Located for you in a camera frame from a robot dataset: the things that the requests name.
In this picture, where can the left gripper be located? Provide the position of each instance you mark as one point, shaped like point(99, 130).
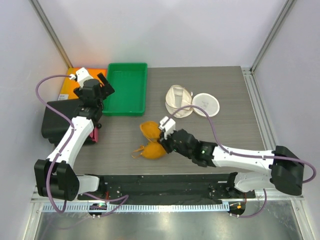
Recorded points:
point(106, 90)

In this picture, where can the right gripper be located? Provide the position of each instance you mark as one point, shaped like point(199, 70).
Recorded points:
point(165, 143)

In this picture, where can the orange lace bra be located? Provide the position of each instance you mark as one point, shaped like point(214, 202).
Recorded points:
point(153, 149)

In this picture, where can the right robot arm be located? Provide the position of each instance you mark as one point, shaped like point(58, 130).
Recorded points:
point(280, 168)

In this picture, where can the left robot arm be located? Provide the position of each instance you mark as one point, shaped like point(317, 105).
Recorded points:
point(55, 177)

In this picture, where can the green plastic tray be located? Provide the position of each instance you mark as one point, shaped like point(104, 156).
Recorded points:
point(129, 81)

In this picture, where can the orange clip file folder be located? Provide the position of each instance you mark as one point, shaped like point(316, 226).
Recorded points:
point(67, 90)

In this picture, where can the black pink drawer unit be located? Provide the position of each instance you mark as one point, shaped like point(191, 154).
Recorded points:
point(54, 126)

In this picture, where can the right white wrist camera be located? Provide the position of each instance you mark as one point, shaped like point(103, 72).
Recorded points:
point(167, 126)

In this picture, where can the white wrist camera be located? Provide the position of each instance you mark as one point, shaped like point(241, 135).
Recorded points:
point(167, 126)
point(80, 76)

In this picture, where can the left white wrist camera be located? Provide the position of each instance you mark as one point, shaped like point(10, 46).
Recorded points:
point(80, 76)

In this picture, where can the white slotted cable duct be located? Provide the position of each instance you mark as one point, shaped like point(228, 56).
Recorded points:
point(98, 207)

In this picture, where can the left aluminium frame post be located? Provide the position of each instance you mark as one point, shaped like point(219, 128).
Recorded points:
point(50, 31)

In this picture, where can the aluminium frame post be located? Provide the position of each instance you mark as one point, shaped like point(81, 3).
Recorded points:
point(50, 31)
point(275, 29)

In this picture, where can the front aluminium rail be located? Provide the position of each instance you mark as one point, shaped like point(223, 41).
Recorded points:
point(272, 194)

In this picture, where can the right aluminium frame post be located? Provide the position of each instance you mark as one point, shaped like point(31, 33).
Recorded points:
point(275, 29)

